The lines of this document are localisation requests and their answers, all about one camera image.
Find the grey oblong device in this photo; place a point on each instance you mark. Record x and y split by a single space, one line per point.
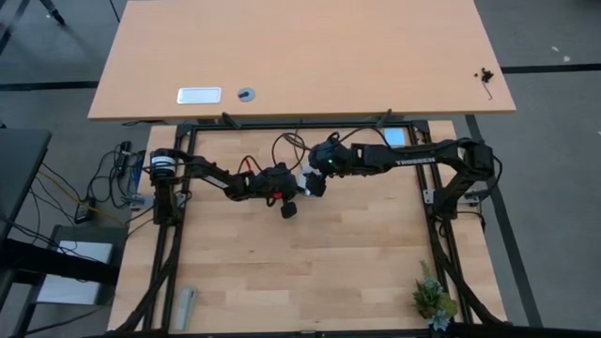
185 307

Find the silver rectangular plate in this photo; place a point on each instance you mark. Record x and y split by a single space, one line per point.
199 96

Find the light blue square card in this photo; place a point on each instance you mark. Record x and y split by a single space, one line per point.
394 137

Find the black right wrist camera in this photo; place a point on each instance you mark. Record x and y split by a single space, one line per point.
333 140

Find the white cabinet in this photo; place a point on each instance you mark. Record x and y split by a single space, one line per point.
75 291

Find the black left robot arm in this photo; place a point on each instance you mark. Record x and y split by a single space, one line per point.
206 171

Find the artificial succulent plant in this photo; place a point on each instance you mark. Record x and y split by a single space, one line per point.
432 298

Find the black side desk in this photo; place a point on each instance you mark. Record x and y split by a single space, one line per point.
19 164

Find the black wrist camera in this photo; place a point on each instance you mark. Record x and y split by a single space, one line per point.
277 173
333 140

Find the white lightbulb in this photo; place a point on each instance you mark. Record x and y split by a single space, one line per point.
307 171

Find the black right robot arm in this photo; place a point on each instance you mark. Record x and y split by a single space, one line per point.
413 157

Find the black aluminium rig frame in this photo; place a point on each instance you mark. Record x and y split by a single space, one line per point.
235 125

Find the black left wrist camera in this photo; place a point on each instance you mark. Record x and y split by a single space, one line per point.
277 173

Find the red tape strip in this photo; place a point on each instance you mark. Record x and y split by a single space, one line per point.
277 195

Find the small black clump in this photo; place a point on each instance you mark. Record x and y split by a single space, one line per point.
486 75

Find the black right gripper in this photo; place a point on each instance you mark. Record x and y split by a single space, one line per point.
335 159

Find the black power adapter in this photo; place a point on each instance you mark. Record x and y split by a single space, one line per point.
84 213

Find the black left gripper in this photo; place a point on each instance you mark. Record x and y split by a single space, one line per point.
256 188

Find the beech wooden desk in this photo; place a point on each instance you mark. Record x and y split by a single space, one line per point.
305 56

